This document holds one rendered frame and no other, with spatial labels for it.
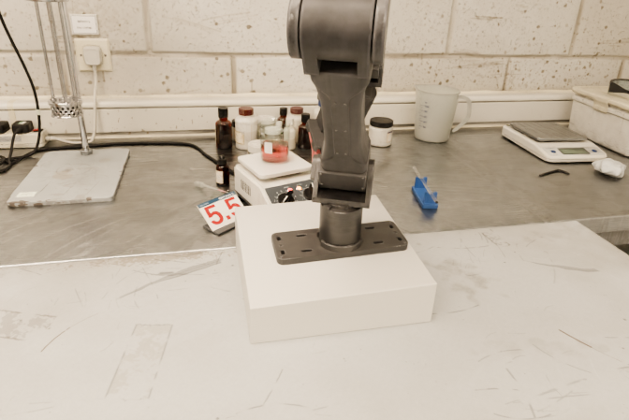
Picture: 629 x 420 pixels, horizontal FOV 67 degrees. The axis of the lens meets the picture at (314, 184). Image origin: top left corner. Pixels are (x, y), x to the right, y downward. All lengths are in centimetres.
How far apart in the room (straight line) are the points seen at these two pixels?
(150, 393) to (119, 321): 14
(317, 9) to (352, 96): 10
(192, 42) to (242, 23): 15
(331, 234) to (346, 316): 12
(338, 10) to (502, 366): 48
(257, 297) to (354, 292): 13
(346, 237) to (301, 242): 7
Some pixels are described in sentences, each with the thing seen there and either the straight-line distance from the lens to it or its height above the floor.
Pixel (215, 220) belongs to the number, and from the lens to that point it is 92.
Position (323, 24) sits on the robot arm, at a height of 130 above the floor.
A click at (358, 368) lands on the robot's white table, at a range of 64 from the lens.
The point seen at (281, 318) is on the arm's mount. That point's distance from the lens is 64.
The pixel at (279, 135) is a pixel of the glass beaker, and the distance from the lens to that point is 95.
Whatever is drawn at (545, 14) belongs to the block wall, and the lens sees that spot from 178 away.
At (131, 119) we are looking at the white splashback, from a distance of 144.
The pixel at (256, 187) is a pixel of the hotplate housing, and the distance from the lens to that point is 93.
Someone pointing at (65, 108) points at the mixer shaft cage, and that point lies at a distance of 116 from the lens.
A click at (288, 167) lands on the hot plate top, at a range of 96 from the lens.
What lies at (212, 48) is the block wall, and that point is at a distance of 143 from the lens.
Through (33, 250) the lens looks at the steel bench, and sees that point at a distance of 94.
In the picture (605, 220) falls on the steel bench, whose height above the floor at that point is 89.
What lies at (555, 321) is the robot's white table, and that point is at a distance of 80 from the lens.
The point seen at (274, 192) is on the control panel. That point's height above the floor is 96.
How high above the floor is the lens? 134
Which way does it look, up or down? 24 degrees down
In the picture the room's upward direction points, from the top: 3 degrees clockwise
